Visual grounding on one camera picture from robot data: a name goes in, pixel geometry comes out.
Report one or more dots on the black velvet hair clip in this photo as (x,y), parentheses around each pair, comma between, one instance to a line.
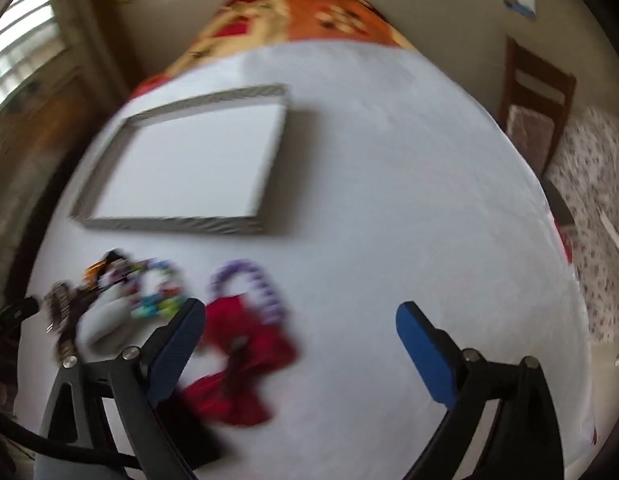
(199,435)

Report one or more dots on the red bow hair clip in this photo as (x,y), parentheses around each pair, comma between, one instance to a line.
(242,327)

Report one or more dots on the striped shallow tray box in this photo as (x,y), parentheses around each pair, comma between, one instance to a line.
(189,160)

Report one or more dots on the orange red printed blanket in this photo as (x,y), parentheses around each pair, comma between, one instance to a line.
(309,15)

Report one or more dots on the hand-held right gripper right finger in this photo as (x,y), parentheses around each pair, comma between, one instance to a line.
(424,355)

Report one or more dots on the light blue fluffy scrunchie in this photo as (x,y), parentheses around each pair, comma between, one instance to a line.
(106,322)

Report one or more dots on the floral fabric cover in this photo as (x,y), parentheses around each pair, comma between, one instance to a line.
(599,185)

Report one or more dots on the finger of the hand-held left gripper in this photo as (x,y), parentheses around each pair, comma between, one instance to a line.
(16,311)

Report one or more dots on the wooden chair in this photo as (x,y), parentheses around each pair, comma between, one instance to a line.
(520,56)

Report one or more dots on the brown wooden furniture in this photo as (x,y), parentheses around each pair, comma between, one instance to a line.
(44,150)

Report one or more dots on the window with blinds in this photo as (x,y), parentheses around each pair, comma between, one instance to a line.
(19,50)

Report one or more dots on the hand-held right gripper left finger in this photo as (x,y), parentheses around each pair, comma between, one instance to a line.
(177,345)

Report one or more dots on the leopard print hair bow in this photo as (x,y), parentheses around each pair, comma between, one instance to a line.
(59,305)

